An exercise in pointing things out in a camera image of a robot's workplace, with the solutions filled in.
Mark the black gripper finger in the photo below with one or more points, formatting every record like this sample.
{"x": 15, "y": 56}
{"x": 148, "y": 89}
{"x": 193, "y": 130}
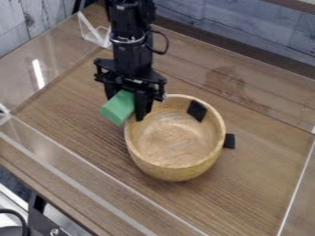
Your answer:
{"x": 143, "y": 104}
{"x": 111, "y": 90}

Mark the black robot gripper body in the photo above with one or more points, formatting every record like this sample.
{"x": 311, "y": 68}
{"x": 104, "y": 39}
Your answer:
{"x": 129, "y": 68}

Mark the green rectangular stick block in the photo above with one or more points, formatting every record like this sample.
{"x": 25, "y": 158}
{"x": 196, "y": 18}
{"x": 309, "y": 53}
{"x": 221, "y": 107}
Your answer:
{"x": 119, "y": 108}

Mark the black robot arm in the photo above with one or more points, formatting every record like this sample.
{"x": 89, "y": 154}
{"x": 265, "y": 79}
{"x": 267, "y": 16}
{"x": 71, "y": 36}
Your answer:
{"x": 129, "y": 18}

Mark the black patch inside bowl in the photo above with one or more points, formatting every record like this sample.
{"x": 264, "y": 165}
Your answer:
{"x": 196, "y": 110}

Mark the round wooden bowl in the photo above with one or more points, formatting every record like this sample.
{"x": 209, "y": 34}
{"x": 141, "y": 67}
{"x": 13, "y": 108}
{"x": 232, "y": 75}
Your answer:
{"x": 172, "y": 147}

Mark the black patch on table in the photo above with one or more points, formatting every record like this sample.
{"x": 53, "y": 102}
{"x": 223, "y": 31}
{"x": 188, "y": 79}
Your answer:
{"x": 229, "y": 141}

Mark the clear acrylic corner bracket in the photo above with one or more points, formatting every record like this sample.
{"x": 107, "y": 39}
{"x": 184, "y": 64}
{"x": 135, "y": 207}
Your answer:
{"x": 95, "y": 35}

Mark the clear acrylic enclosure wall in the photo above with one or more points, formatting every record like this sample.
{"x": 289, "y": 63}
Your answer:
{"x": 105, "y": 207}

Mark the black metal table frame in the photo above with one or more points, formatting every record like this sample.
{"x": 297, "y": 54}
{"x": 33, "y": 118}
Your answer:
{"x": 44, "y": 226}

